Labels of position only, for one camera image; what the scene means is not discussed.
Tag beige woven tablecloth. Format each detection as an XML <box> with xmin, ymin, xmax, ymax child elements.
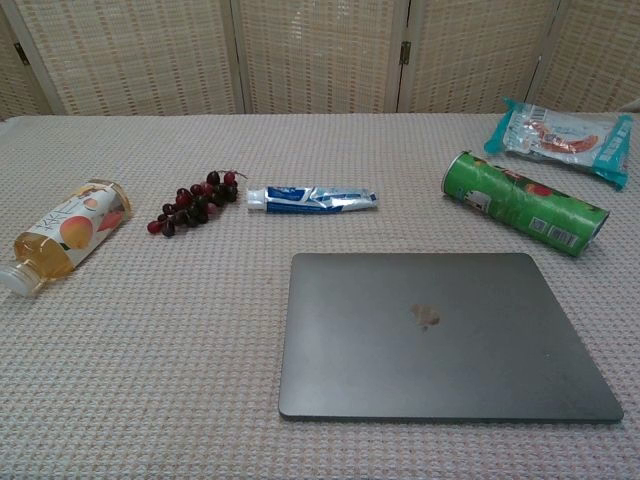
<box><xmin>0</xmin><ymin>112</ymin><xmax>640</xmax><ymax>480</ymax></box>

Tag silver laptop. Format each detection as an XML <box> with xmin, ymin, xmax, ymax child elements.
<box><xmin>277</xmin><ymin>252</ymin><xmax>625</xmax><ymax>424</ymax></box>

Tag red grape bunch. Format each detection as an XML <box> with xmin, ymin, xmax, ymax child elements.
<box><xmin>146</xmin><ymin>169</ymin><xmax>250</xmax><ymax>238</ymax></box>

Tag blue white toothpaste tube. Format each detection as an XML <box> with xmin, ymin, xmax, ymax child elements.
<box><xmin>245</xmin><ymin>184</ymin><xmax>380</xmax><ymax>216</ymax></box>

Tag peach drink bottle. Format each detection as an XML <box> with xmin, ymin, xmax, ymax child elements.
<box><xmin>0</xmin><ymin>179</ymin><xmax>134</xmax><ymax>300</ymax></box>

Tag wicker folding screen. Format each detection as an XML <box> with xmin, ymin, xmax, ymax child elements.
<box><xmin>0</xmin><ymin>0</ymin><xmax>640</xmax><ymax>121</ymax></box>

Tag teal snack packet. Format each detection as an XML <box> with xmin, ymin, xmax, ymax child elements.
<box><xmin>483</xmin><ymin>96</ymin><xmax>634</xmax><ymax>191</ymax></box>

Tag green chips can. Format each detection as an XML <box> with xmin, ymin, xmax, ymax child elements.
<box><xmin>440</xmin><ymin>151</ymin><xmax>612</xmax><ymax>259</ymax></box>

